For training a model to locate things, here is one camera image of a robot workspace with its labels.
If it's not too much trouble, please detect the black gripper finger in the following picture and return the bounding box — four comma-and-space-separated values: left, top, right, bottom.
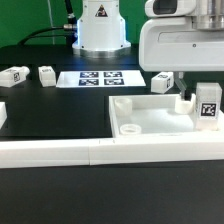
175, 72, 191, 101

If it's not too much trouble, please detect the white square tabletop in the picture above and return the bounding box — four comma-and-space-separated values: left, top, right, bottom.
109, 94, 224, 138

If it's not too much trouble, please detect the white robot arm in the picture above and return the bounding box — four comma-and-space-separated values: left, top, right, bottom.
139, 0, 224, 100

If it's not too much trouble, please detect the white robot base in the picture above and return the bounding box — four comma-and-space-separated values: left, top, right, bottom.
72, 0, 131, 58

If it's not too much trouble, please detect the white sheet with tag markers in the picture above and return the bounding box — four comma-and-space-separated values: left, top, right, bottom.
56, 70, 145, 88

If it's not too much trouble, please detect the white front fence bar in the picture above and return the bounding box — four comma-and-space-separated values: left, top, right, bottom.
0, 136, 224, 168

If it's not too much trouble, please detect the white fence bar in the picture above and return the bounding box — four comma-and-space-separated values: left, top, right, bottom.
0, 102, 7, 129
0, 136, 224, 168

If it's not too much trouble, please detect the white left fence bar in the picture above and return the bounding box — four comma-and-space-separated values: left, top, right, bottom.
0, 102, 7, 129

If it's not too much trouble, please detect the black cable at base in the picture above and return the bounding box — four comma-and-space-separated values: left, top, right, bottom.
17, 0, 78, 46

